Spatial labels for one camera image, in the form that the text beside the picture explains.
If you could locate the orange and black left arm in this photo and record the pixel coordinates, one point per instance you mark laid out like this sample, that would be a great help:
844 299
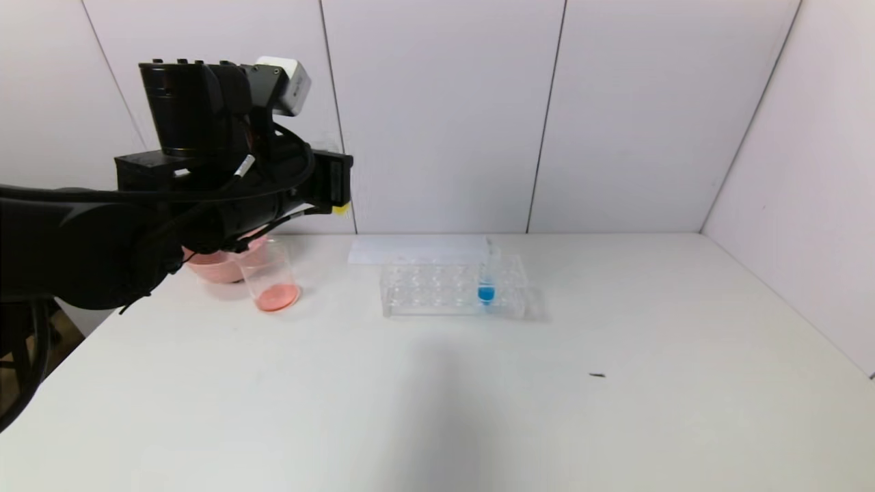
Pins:
102 239

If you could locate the clear plastic test tube rack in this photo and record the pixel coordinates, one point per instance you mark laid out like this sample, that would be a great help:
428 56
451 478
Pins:
424 294

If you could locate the white paper sheet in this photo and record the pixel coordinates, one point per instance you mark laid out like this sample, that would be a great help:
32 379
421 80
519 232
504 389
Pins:
369 251

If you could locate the test tube with blue pigment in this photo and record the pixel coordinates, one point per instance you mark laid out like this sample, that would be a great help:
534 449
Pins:
486 294

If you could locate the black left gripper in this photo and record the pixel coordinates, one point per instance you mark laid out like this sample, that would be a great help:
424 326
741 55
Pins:
336 179

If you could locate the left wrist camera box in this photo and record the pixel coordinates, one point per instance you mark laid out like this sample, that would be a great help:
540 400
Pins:
290 82

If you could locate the pink bowl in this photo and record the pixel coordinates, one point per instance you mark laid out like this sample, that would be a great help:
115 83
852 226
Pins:
215 270

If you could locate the clear glass beaker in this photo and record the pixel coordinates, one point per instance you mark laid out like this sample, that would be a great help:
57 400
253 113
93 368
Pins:
277 290

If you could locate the test tube with yellow pigment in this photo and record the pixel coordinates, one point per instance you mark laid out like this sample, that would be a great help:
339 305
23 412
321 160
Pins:
342 209

